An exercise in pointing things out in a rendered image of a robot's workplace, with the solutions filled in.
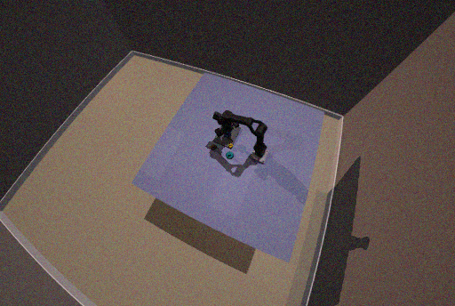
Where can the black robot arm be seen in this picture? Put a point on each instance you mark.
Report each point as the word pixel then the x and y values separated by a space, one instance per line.
pixel 227 118

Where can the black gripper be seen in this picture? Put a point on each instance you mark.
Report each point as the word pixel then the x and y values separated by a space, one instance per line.
pixel 226 129

